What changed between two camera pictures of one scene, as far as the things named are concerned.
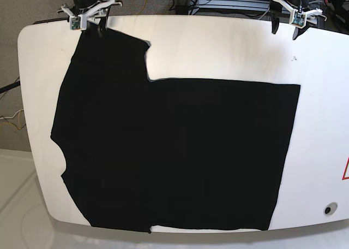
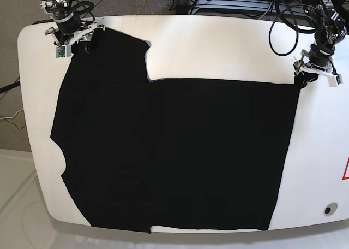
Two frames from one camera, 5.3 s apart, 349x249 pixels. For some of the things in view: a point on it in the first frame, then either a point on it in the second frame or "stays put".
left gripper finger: [298, 31] -> [309, 77]
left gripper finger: [275, 21] -> [301, 79]
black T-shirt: [169, 153] stays put
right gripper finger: [89, 30] -> [76, 48]
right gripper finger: [103, 23] -> [87, 37]
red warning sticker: [346, 173] stays put
